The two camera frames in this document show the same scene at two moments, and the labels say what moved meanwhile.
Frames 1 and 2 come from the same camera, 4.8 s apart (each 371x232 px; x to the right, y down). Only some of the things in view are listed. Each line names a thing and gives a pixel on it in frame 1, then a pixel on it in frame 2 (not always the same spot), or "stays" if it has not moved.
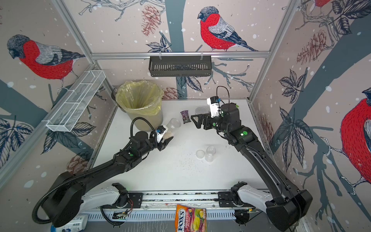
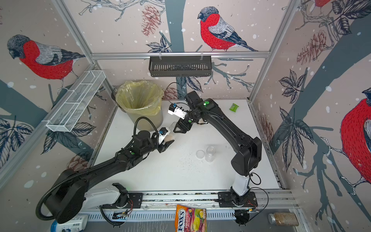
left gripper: [162, 146] stays
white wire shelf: [66, 118] stays
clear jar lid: [200, 154] stays
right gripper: [209, 119] → [181, 125]
